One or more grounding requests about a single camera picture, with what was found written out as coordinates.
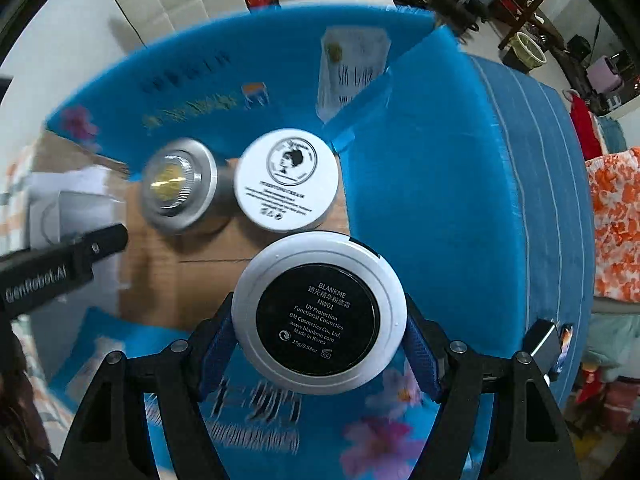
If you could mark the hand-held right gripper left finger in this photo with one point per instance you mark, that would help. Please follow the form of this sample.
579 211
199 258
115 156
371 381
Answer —
212 360

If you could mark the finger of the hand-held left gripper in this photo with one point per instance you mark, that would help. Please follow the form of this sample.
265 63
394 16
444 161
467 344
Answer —
90 252

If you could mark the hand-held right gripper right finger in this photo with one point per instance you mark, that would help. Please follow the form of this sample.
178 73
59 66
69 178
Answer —
425 355

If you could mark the silver jar with gold lid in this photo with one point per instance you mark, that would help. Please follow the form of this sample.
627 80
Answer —
181 185

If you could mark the white compact with black label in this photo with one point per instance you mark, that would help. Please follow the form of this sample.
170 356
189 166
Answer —
318 309

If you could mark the blue cardboard box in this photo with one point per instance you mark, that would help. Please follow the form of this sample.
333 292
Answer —
320 220

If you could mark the white cream jar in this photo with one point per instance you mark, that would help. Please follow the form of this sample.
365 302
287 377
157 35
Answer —
288 178

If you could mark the white box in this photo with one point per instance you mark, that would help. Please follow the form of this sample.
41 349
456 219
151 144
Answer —
55 215

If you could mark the small black box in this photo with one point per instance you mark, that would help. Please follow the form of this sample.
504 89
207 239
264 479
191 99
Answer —
542 342

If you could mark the blue striped cloth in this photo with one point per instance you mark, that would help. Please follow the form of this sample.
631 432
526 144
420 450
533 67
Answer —
555 210

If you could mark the orange floral cloth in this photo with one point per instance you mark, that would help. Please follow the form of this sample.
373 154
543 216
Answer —
616 225

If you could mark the red bag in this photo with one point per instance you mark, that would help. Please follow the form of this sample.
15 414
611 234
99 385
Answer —
586 127

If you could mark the white paper label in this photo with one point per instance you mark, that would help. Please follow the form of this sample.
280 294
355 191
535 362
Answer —
350 72

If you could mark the green bucket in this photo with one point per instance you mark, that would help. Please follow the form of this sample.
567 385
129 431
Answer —
529 50

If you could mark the pink bag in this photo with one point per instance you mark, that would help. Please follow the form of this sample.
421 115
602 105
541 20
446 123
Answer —
602 77

